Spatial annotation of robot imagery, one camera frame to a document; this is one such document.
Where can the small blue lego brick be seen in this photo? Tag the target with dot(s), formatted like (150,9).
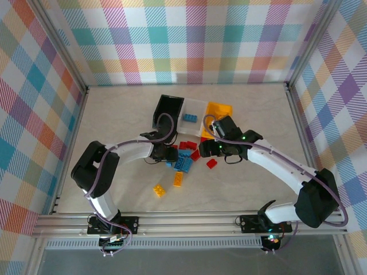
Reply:
(169,165)

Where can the long blue lego brick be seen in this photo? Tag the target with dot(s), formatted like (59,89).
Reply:
(187,166)
(179,164)

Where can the white translucent plastic bin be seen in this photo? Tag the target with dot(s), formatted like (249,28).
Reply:
(195,129)

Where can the long orange-yellow lego brick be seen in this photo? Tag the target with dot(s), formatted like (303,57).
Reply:
(178,179)

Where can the blue six-stud lego brick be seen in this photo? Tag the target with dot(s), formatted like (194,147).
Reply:
(190,117)

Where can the yellow studded lego brick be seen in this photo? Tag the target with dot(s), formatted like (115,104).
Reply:
(159,190)

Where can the yellow plastic bin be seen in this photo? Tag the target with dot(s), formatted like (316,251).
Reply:
(218,110)

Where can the black plastic bin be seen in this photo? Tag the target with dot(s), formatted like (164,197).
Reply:
(167,104)

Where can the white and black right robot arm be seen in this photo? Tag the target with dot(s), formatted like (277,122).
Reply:
(275,166)

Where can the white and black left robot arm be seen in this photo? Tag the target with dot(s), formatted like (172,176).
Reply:
(132,150)

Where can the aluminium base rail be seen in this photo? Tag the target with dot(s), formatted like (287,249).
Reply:
(186,223)

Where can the aluminium side rail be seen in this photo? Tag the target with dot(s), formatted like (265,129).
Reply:
(301,129)
(76,129)

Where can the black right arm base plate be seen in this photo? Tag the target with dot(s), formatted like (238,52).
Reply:
(249,223)

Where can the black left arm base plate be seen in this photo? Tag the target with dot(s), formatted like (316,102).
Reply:
(129,223)

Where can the aluminium frame post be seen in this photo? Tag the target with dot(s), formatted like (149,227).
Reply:
(312,43)
(63,48)

